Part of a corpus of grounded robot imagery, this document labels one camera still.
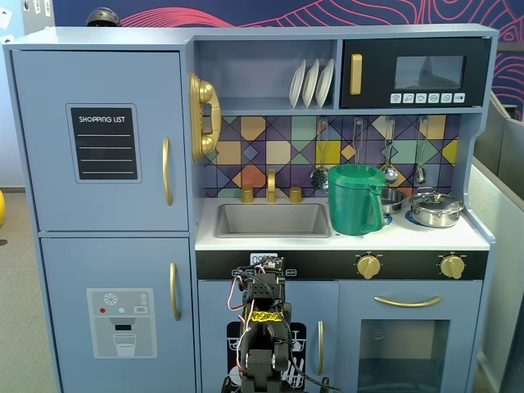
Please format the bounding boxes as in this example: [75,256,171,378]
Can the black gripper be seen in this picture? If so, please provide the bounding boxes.
[233,272,292,324]

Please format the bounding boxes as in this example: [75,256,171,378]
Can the long gold fridge door handle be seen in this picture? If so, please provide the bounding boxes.
[161,137,174,207]

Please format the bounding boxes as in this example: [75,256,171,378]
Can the blue fridge door with board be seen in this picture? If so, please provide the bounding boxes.
[11,49,190,233]

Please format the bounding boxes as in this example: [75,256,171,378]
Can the blue dishwasher cabinet door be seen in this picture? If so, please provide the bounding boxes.
[197,279,340,393]

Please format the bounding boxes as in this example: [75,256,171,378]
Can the small open steel pot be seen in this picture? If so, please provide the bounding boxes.
[380,187,409,216]

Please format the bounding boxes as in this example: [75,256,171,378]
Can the blue fridge door with dispenser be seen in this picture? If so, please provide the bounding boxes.
[39,236,197,393]

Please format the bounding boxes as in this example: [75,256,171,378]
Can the blue oven door with window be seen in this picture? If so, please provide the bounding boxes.
[337,280,484,393]

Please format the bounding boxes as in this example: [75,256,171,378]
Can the black microwave door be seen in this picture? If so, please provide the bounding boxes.
[341,37,492,110]

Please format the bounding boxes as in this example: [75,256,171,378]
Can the grey toy sink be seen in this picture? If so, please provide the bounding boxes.
[213,202,332,240]

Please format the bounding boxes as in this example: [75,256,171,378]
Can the gold toy faucet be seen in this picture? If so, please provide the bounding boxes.
[266,168,278,204]

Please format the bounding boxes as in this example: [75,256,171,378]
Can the gold stove knob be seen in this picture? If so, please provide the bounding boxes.
[436,252,467,281]
[354,252,384,281]

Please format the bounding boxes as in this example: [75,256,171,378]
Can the green plastic pitcher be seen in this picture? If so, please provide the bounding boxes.
[327,164,387,237]

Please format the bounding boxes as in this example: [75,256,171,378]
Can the steel slotted spoon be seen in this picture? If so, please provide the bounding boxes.
[309,118,330,192]

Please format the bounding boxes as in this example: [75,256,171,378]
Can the grey ice dispenser sticker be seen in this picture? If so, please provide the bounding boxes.
[85,287,158,360]

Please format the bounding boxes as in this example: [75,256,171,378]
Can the steel hanging spatula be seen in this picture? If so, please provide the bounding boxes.
[351,117,364,167]

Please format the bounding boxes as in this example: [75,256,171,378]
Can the steel hanging ladle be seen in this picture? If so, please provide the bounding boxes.
[380,116,400,184]

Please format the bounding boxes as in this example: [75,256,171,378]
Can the steel pot with lid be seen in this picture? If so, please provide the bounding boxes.
[409,188,466,228]

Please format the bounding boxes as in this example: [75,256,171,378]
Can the steel hanging spoon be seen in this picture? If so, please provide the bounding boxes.
[413,115,429,184]

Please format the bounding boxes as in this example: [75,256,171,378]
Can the white toy plate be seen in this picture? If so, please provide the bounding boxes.
[288,59,307,110]
[314,58,335,109]
[301,59,321,110]

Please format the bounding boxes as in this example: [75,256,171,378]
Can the gold toy telephone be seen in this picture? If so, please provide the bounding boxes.
[187,72,223,162]

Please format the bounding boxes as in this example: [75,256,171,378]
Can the black shopping list board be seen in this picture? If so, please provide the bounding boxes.
[65,102,143,185]

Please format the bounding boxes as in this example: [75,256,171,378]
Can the blue toy kitchen body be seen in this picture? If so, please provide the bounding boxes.
[2,23,501,393]

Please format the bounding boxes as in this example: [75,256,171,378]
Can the black helmet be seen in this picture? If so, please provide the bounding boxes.
[85,7,123,28]

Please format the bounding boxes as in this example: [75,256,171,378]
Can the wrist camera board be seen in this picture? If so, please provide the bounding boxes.
[261,254,286,274]

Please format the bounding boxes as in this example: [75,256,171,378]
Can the red white servo cable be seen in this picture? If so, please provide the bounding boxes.
[227,264,267,357]

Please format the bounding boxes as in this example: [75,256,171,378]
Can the gold dishwasher door handle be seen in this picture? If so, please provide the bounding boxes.
[316,319,326,377]

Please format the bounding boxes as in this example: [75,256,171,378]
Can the short gold fridge door handle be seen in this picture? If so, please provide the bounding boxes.
[169,261,182,322]

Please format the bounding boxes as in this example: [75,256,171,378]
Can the black power cable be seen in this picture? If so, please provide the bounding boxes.
[285,354,341,393]

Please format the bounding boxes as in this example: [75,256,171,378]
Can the gold oven door handle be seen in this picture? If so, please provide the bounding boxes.
[373,294,444,309]

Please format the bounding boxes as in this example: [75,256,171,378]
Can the gold microwave handle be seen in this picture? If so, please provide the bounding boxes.
[350,53,364,96]

